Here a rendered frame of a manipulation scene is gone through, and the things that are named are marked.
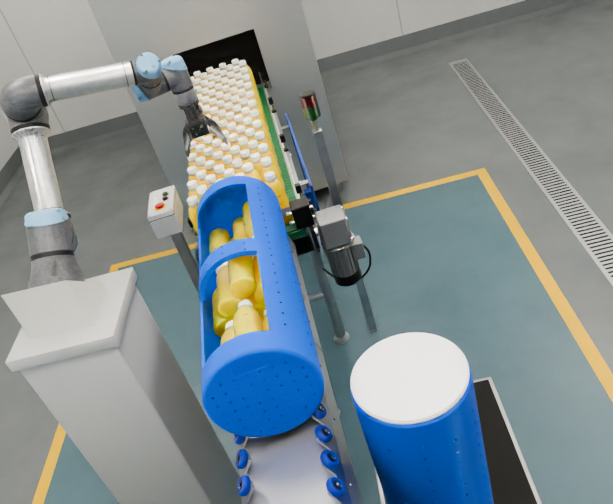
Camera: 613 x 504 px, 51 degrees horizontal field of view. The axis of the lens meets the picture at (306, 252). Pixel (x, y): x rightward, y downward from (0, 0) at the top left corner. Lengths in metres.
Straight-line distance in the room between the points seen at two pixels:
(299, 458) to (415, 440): 0.29
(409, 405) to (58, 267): 1.03
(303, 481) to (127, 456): 0.80
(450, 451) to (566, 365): 1.44
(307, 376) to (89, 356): 0.68
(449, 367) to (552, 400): 1.31
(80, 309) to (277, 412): 0.64
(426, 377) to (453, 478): 0.26
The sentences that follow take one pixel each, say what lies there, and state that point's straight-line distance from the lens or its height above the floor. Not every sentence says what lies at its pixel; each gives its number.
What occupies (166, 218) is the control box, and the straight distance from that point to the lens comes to 2.41.
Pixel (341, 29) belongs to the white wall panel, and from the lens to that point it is 6.34.
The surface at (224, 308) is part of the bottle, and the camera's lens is 1.76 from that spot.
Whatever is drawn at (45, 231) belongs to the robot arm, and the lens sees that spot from 1.93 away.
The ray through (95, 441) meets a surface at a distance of 2.16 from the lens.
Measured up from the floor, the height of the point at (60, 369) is 1.07.
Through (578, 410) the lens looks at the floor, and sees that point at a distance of 2.78.
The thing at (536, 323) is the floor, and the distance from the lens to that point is 3.11.
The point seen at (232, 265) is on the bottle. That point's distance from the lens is 1.77.
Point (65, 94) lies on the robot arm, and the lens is 2.08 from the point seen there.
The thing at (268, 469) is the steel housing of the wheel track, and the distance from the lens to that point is 1.60.
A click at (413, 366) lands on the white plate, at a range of 1.55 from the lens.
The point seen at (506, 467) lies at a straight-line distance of 2.44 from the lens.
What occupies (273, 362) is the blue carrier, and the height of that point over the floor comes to 1.18.
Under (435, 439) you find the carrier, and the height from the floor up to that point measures 0.96.
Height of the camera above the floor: 2.16
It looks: 34 degrees down
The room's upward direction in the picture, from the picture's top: 18 degrees counter-clockwise
